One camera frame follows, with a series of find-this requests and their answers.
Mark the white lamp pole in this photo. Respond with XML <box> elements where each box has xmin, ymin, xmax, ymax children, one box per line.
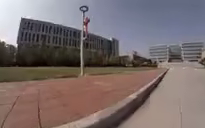
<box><xmin>78</xmin><ymin>4</ymin><xmax>91</xmax><ymax>77</ymax></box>

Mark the low dark building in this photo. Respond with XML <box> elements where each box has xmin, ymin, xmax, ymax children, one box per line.
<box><xmin>119</xmin><ymin>52</ymin><xmax>152</xmax><ymax>67</ymax></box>

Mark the row of small trees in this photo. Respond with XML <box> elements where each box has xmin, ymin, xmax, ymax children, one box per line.
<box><xmin>15</xmin><ymin>42</ymin><xmax>124</xmax><ymax>67</ymax></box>

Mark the grey stone kerb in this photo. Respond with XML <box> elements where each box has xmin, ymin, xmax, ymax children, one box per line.
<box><xmin>53</xmin><ymin>68</ymin><xmax>171</xmax><ymax>128</ymax></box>

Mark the pale glass-fronted building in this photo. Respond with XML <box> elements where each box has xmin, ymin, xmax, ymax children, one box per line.
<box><xmin>148</xmin><ymin>41</ymin><xmax>205</xmax><ymax>64</ymax></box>

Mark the large dark grey building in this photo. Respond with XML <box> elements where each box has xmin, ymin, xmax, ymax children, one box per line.
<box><xmin>16</xmin><ymin>17</ymin><xmax>120</xmax><ymax>58</ymax></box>

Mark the grass field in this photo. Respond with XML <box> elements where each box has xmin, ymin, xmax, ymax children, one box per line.
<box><xmin>0</xmin><ymin>65</ymin><xmax>158</xmax><ymax>84</ymax></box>

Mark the grey paved plaza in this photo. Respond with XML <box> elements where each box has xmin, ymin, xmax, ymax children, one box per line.
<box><xmin>118</xmin><ymin>64</ymin><xmax>205</xmax><ymax>128</ymax></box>

